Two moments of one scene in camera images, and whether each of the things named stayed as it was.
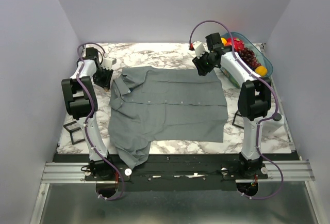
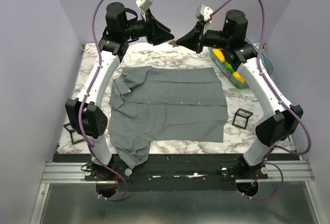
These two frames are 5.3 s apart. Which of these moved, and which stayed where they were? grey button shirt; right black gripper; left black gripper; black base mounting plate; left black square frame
Moved: left black gripper; right black gripper
Stayed: black base mounting plate; left black square frame; grey button shirt
